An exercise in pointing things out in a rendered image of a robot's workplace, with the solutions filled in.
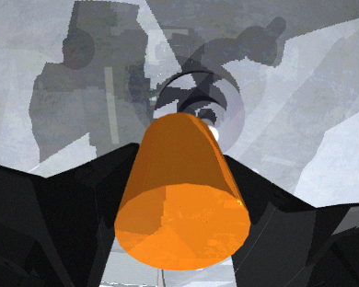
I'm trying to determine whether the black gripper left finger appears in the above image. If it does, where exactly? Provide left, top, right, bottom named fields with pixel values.
left=0, top=143, right=139, bottom=287

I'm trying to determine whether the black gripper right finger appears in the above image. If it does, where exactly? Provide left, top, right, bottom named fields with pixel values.
left=224, top=155, right=359, bottom=287

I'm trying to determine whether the orange knob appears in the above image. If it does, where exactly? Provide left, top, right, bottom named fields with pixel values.
left=114, top=111, right=250, bottom=271

